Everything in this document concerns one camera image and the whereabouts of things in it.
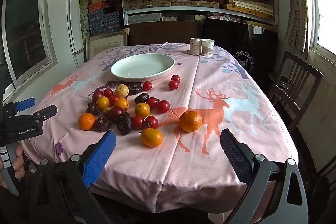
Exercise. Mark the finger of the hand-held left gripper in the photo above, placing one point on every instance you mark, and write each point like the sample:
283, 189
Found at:
48, 111
25, 104

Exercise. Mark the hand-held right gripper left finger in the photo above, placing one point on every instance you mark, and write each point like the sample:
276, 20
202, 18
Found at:
99, 158

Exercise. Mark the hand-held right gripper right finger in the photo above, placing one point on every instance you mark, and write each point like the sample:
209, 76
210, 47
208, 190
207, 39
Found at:
236, 158

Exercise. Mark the dark wrinkled passion fruit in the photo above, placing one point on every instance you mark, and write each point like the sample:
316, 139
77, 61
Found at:
92, 108
124, 123
141, 98
102, 124
134, 88

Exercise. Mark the large tangerine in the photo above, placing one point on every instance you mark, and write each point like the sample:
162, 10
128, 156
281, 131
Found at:
190, 121
86, 121

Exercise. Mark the tiny yellow fruit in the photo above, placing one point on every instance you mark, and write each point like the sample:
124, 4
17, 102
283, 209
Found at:
105, 110

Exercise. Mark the small smooth orange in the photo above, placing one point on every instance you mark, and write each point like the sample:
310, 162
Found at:
151, 137
142, 109
102, 102
121, 103

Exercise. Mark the white plate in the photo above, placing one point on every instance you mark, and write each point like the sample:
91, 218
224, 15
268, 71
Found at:
141, 66

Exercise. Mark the person's left hand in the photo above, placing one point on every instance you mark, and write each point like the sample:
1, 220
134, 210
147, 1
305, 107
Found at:
18, 165

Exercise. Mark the pink deer print tablecloth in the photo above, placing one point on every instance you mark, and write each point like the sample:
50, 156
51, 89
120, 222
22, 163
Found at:
183, 161

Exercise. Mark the pale yellow fruit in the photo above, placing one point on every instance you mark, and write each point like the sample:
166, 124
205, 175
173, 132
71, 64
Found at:
122, 90

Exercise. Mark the white framed window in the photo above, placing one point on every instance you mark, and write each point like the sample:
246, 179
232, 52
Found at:
23, 29

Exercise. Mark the white leaning boards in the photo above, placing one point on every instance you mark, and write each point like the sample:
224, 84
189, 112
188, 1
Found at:
72, 29

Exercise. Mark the green marbled board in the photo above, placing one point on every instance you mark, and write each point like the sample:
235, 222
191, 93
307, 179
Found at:
84, 14

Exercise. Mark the stack of blue patterned boxes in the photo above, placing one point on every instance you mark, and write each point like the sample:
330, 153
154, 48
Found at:
102, 19

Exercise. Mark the white paper cup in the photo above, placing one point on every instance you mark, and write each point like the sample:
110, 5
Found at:
207, 47

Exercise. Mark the dark wooden chair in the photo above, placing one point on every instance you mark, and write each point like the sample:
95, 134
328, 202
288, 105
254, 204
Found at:
304, 64

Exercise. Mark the white drink can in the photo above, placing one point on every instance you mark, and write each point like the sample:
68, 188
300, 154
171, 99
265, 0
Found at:
195, 47

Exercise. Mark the black panel with round pattern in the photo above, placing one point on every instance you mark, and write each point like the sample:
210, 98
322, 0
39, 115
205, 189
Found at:
231, 35

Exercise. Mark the dark brown wooden board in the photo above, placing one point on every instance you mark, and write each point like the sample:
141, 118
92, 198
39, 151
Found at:
162, 32

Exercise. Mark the pink cloth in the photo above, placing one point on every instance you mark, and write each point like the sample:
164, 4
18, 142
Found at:
223, 17

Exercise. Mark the bamboo blind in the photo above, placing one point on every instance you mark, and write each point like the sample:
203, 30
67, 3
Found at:
296, 8

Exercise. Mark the bright window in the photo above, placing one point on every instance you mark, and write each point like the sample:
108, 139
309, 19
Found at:
325, 3

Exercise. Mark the wooden picture frame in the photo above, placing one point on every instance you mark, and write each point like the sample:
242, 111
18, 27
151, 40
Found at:
105, 44

